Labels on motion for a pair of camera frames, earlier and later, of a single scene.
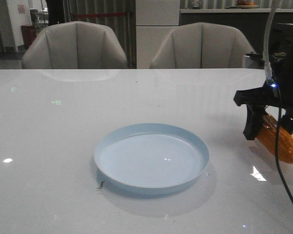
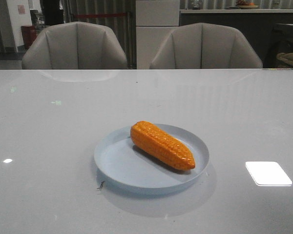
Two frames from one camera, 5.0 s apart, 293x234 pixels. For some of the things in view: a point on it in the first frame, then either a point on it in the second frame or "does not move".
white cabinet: (155, 19) does not move
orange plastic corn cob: (288, 149) -> (156, 141)
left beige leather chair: (74, 45) does not move
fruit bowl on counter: (245, 5) does not move
